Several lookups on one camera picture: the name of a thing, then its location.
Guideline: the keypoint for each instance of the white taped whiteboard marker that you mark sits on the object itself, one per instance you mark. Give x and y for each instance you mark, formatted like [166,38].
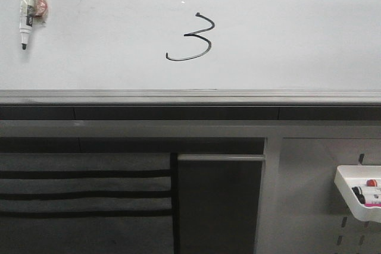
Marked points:
[31,12]

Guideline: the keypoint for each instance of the white whiteboard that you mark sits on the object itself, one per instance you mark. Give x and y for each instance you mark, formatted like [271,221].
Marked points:
[194,51]

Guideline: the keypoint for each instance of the grey hanging panel with rod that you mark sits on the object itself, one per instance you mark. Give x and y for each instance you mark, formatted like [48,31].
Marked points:
[218,201]

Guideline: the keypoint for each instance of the white pegboard panel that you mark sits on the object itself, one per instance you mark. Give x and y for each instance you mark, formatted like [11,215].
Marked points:
[312,216]

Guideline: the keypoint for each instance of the white plastic tray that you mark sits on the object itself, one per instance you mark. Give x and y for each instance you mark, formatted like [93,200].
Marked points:
[349,176]

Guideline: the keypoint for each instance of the red capped marker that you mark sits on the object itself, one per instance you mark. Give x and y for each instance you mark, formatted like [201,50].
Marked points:
[373,183]

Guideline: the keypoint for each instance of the black capped marker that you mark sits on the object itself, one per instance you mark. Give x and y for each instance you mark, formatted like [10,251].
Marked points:
[367,195]

